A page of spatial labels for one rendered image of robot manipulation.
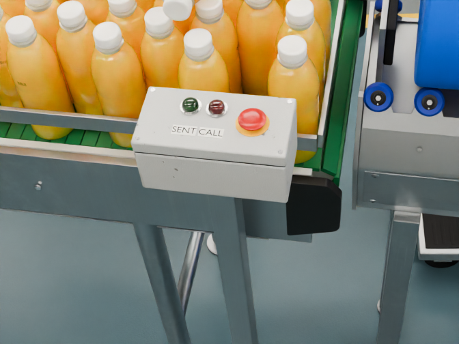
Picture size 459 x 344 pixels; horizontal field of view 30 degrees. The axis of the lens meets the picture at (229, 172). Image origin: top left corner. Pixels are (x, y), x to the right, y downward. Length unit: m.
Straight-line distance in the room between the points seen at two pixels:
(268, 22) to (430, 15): 0.24
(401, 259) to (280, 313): 0.57
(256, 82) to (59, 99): 0.30
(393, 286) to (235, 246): 0.55
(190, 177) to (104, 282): 1.19
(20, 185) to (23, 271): 0.91
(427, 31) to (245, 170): 0.30
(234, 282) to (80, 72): 0.42
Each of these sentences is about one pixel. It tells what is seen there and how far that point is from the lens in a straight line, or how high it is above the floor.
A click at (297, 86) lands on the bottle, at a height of 1.07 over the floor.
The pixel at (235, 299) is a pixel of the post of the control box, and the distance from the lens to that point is 1.46.
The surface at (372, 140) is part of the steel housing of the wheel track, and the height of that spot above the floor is 0.89.
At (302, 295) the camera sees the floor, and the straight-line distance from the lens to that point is 2.21.
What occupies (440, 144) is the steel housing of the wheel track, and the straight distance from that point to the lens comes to 1.36.
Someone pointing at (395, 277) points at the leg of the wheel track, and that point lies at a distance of 1.75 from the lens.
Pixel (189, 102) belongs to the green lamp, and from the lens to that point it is 1.11.
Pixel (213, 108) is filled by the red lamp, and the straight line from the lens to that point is 1.10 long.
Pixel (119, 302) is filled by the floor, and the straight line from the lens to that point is 2.25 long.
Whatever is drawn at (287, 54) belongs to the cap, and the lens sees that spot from 1.15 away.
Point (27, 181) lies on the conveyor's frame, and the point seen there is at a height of 0.82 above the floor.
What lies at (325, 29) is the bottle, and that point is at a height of 1.03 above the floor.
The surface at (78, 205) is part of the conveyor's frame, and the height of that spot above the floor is 0.77.
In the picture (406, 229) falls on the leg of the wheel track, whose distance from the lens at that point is 1.60.
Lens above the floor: 1.93
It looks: 52 degrees down
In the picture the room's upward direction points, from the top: 7 degrees counter-clockwise
